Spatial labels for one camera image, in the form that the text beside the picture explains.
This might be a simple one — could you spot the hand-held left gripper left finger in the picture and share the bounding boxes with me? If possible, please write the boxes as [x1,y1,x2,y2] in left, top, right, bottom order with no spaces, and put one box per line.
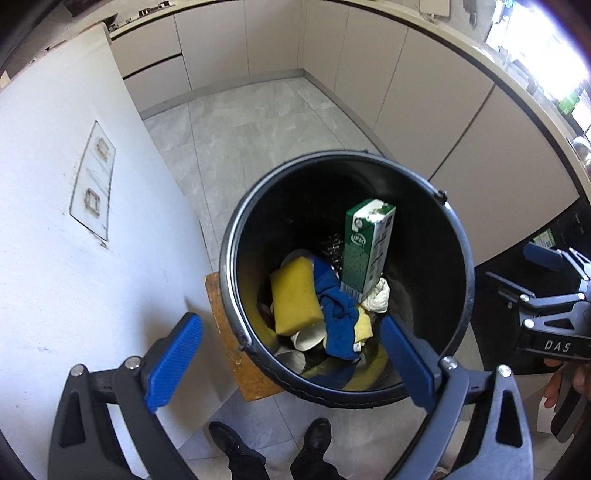
[47,312,204,480]

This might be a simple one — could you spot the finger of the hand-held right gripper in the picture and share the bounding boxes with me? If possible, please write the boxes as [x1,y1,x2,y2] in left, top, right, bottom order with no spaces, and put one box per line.
[523,242,591,282]
[485,271,539,309]

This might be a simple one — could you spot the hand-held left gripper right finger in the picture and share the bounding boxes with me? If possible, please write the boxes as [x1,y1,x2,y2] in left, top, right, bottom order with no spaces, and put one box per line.
[380,316,536,480]

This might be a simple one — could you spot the yellow cloth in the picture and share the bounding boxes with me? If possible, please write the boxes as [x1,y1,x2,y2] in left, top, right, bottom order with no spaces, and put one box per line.
[353,307,375,344]

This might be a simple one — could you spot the white wrapper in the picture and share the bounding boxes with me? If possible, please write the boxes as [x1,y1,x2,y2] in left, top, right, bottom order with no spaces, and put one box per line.
[360,277,391,315]

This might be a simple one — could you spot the blue cloth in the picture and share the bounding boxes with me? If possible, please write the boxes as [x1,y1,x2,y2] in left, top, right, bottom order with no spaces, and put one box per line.
[314,256,365,361]

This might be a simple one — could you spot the white paper cup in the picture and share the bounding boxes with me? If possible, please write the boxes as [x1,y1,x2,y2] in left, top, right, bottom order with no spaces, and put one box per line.
[290,318,328,352]

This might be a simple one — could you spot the black trash bin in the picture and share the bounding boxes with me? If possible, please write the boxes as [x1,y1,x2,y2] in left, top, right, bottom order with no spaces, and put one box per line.
[219,148,476,409]

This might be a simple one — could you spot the green carton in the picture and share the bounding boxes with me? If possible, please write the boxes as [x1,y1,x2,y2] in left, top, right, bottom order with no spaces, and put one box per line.
[339,198,397,303]

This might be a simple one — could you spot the yellow sponge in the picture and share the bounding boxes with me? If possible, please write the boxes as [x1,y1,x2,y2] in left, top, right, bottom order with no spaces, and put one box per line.
[270,257,325,337]

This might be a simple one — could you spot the steel wool scrubber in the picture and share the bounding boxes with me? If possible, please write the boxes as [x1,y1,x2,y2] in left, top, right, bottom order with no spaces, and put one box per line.
[323,233,347,278]

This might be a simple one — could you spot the person's right hand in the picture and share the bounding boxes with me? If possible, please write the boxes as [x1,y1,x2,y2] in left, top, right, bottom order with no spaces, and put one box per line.
[544,364,591,410]

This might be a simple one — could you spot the wooden stool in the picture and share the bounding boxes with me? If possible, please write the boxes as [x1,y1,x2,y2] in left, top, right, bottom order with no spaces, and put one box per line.
[204,272,284,401]

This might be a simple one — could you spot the black shoe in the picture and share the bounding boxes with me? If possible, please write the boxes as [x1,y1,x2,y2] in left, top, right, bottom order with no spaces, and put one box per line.
[209,421,250,455]
[302,418,332,455]

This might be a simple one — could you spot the person's black shoes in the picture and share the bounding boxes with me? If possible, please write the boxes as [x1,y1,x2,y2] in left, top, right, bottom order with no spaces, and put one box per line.
[226,445,273,480]

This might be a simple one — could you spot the white island side panel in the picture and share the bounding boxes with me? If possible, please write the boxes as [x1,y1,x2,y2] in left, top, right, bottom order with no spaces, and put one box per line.
[0,23,222,416]

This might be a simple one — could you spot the person's right leg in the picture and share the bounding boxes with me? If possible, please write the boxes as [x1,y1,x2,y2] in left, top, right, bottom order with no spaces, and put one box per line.
[290,450,333,480]

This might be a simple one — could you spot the green box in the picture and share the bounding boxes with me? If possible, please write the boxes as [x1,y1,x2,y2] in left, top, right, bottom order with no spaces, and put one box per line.
[558,88,583,116]

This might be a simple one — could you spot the recessed socket panel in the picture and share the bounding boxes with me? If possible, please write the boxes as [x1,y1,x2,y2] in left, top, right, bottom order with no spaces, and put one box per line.
[69,121,116,241]

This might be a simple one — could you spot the beige lower kitchen cabinets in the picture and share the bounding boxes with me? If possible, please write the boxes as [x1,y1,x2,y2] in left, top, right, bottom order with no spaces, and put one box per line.
[111,0,580,266]

